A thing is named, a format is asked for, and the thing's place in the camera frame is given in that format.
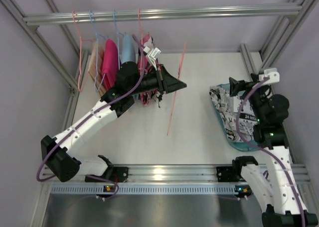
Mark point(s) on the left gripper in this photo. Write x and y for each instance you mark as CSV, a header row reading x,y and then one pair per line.
x,y
161,80

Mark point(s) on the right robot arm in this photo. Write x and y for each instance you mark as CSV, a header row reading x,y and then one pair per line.
x,y
278,198

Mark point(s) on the blue hanger of magenta trousers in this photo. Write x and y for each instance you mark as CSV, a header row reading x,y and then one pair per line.
x,y
94,62

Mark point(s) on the magenta trousers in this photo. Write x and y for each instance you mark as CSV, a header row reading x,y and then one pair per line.
x,y
110,65

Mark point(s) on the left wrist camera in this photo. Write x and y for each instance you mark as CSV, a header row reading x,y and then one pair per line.
x,y
152,55

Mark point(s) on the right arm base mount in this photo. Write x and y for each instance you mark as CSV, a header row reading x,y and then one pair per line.
x,y
228,174

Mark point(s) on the light blue trousers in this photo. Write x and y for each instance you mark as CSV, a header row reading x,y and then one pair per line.
x,y
128,49

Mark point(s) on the pink hanger of camouflage trousers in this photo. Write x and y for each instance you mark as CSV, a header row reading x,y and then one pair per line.
x,y
141,41

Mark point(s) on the pink camouflage trousers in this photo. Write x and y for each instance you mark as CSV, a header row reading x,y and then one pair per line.
x,y
148,43

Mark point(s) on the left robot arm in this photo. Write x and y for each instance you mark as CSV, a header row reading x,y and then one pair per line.
x,y
60,153

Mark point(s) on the grey slotted cable duct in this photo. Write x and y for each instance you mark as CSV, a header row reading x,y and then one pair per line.
x,y
127,189

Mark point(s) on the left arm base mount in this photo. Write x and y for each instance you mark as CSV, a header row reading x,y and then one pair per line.
x,y
112,175

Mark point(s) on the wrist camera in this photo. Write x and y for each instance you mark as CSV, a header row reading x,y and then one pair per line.
x,y
269,76
152,55

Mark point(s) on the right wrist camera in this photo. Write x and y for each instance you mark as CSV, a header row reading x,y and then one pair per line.
x,y
269,76

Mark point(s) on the peach striped trousers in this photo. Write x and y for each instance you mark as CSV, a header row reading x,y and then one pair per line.
x,y
101,51

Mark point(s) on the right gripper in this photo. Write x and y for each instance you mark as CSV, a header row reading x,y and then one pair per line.
x,y
247,84

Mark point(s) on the newspaper print trousers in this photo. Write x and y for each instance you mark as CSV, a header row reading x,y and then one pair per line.
x,y
231,112

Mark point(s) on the aluminium hanging rail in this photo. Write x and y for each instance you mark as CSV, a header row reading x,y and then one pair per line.
x,y
161,14

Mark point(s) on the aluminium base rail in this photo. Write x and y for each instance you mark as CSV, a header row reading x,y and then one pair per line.
x,y
180,174

